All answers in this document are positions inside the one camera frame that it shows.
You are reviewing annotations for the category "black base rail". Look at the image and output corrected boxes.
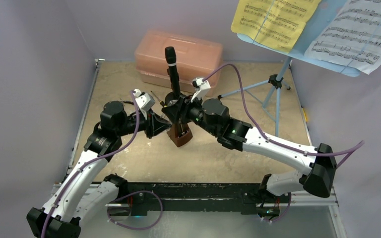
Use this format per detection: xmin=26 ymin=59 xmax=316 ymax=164
xmin=112 ymin=182 xmax=290 ymax=216

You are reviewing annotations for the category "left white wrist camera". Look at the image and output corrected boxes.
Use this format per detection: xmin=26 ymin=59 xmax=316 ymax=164
xmin=133 ymin=89 xmax=155 ymax=114

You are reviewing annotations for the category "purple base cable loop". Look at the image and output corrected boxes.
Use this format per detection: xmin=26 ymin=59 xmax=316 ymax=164
xmin=107 ymin=190 xmax=164 ymax=231

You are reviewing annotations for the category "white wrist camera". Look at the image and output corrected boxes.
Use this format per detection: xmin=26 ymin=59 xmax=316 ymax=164
xmin=191 ymin=77 xmax=211 ymax=102
xmin=133 ymin=89 xmax=155 ymax=114

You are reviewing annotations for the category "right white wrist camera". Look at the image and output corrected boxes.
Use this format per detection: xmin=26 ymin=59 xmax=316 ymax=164
xmin=191 ymin=77 xmax=211 ymax=102

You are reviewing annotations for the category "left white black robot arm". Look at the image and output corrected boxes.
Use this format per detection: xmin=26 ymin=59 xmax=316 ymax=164
xmin=26 ymin=101 xmax=171 ymax=238

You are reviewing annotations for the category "brown wooden metronome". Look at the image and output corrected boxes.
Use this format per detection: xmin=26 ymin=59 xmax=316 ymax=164
xmin=167 ymin=123 xmax=193 ymax=147

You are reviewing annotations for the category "pink plastic storage box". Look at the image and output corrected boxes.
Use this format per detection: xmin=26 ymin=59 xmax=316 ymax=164
xmin=134 ymin=30 xmax=223 ymax=93

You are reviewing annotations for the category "yellow sheet music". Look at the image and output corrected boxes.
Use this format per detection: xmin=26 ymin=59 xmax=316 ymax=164
xmin=231 ymin=0 xmax=320 ymax=53

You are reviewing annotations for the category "black round microphone stand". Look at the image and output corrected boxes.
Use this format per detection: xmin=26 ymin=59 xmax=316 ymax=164
xmin=164 ymin=92 xmax=180 ymax=107

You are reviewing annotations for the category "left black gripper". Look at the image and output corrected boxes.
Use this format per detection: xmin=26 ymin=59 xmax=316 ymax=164
xmin=116 ymin=108 xmax=171 ymax=138

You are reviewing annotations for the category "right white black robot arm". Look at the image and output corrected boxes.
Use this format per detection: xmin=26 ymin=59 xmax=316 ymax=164
xmin=162 ymin=93 xmax=336 ymax=202

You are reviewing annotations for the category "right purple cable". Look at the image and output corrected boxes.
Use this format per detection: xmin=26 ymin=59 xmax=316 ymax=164
xmin=202 ymin=63 xmax=365 ymax=168

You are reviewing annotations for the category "black microphone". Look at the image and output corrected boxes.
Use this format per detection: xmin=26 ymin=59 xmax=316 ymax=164
xmin=165 ymin=46 xmax=181 ymax=99

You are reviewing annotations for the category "white sheet music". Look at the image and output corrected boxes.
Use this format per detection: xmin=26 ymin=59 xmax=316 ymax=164
xmin=305 ymin=0 xmax=381 ymax=75

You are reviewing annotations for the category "black yellow screwdriver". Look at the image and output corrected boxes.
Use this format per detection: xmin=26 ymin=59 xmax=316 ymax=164
xmin=150 ymin=91 xmax=166 ymax=107

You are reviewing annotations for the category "light blue music stand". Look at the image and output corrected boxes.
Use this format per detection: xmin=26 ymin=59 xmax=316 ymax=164
xmin=237 ymin=0 xmax=360 ymax=134

